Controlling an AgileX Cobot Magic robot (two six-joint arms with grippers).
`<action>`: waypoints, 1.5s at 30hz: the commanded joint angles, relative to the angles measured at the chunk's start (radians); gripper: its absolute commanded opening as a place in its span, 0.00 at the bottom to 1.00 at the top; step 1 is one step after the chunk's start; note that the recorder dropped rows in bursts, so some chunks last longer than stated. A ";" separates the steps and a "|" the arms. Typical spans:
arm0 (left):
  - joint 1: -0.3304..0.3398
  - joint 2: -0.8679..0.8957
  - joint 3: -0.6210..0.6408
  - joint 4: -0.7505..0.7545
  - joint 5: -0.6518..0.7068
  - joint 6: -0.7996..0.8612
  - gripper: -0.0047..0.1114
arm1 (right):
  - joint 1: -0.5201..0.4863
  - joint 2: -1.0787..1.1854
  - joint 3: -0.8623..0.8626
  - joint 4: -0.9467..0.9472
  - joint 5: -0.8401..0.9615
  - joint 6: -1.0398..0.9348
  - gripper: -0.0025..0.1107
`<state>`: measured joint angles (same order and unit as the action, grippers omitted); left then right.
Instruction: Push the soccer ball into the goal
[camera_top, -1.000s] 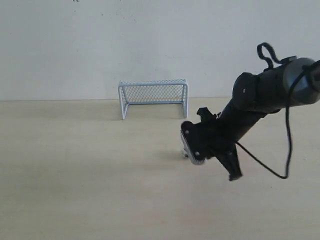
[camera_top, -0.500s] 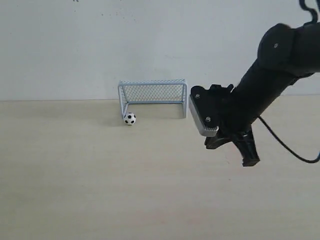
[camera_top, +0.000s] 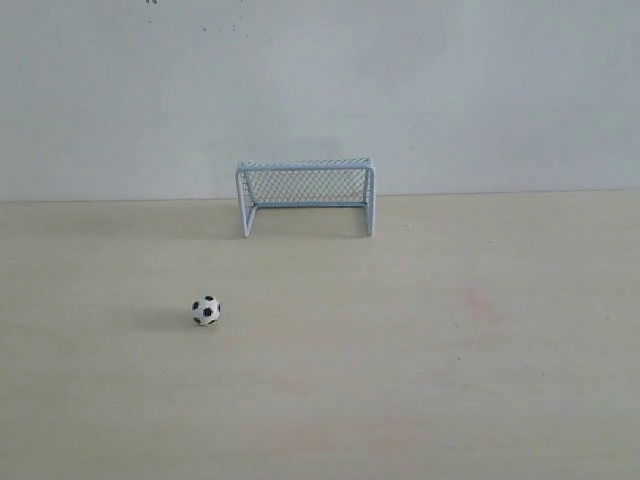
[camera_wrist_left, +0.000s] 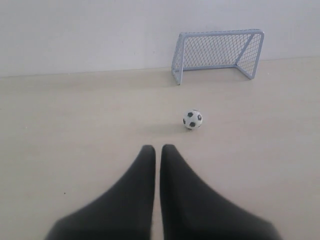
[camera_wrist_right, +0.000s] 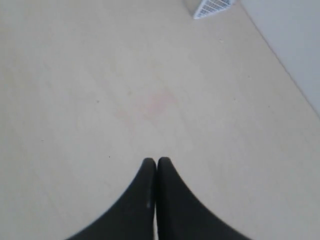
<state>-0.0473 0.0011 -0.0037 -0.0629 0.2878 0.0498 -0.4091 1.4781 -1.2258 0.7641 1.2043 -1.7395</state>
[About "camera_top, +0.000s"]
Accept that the black and white mini ball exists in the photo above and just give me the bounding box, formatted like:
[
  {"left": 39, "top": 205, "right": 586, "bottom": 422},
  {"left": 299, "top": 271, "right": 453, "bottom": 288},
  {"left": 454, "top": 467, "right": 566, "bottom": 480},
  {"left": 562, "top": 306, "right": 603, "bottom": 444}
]
[{"left": 191, "top": 295, "right": 221, "bottom": 326}]

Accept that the small white soccer goal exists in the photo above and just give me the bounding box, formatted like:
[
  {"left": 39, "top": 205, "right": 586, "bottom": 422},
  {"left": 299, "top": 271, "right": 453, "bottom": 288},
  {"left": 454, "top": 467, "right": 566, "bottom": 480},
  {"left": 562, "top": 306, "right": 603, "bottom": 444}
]
[{"left": 235, "top": 157, "right": 376, "bottom": 237}]

